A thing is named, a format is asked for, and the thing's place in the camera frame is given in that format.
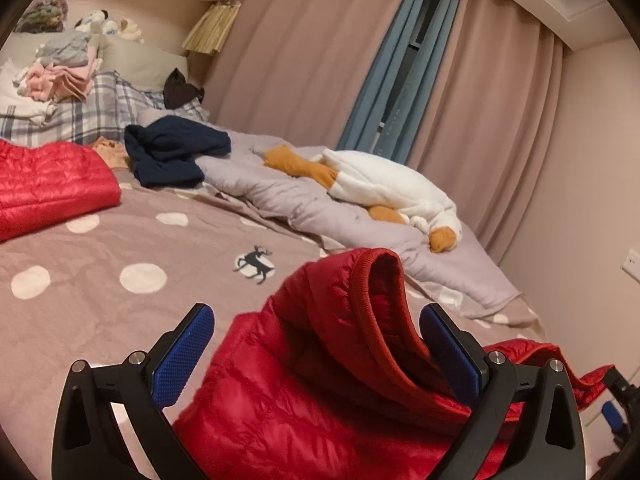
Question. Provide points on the peach garment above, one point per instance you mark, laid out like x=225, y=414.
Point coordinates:
x=112, y=152

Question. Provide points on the pink folded clothes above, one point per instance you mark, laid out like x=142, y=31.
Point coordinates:
x=60, y=80

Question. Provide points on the red down jacket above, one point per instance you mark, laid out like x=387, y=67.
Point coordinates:
x=50, y=180
x=310, y=385

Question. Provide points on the white goose plush toy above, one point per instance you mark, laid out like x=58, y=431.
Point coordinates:
x=380, y=185

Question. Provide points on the polka-dot brown bed sheet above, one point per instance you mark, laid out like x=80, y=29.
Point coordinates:
x=150, y=240

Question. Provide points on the white wall socket strip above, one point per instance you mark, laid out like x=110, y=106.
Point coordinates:
x=632, y=262

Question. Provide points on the navy blue garment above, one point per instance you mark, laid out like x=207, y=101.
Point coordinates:
x=170, y=150

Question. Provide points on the dark window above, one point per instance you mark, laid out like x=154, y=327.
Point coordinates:
x=412, y=85

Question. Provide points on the plaid pillow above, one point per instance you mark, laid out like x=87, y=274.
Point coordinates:
x=100, y=110

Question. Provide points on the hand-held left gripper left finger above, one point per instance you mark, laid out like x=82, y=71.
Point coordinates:
x=180, y=355

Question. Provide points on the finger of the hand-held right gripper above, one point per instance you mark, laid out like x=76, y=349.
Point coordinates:
x=625, y=387
x=613, y=416

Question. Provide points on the pink curtain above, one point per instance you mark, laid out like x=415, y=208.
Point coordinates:
x=300, y=50
x=490, y=120

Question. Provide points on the cream plush toy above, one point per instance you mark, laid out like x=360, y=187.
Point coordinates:
x=126, y=30

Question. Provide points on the beige pillow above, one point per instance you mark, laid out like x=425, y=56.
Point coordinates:
x=145, y=65

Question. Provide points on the black garment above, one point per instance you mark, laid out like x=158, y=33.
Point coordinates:
x=181, y=90

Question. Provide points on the mottled dark plush toy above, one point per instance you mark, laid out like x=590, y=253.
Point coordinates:
x=45, y=15

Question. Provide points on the grey duvet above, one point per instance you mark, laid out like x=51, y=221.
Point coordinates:
x=300, y=200

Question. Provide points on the black and white plush dog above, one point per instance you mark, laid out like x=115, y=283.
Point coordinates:
x=95, y=21

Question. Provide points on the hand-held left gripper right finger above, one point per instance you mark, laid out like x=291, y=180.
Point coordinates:
x=452, y=355

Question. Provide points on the blue curtain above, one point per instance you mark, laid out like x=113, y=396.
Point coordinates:
x=385, y=60
x=440, y=60

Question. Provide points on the grey garment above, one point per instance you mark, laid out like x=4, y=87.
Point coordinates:
x=67, y=47

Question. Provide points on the white folded clothes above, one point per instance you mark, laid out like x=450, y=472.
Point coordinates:
x=20, y=105

